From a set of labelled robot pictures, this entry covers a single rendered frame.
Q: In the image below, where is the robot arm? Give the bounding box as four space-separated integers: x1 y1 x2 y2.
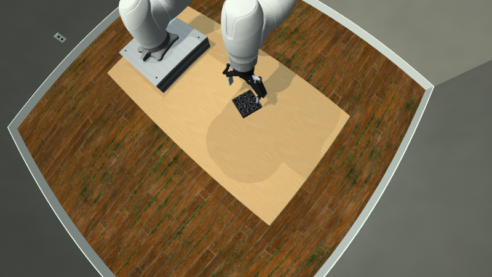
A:
119 0 297 72

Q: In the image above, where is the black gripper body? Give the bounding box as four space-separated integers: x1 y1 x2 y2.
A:
233 67 255 80

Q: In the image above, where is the black knob box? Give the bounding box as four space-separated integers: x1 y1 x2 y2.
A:
232 89 262 118

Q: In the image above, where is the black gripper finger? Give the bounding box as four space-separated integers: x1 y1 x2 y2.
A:
243 75 267 103
222 62 237 86

